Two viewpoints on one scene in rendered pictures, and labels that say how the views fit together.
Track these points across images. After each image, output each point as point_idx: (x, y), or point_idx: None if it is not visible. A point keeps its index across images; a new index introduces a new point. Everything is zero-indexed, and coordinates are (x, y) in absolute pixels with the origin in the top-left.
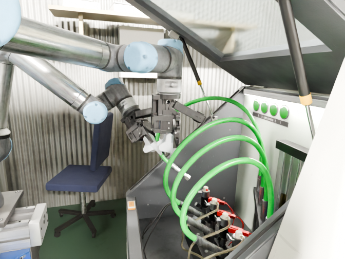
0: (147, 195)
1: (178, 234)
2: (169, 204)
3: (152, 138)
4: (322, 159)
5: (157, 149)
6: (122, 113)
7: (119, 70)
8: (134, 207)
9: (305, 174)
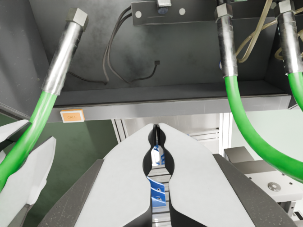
0: (27, 87)
1: (91, 24)
2: (108, 61)
3: (6, 220)
4: None
5: (46, 165)
6: None
7: None
8: (80, 111)
9: None
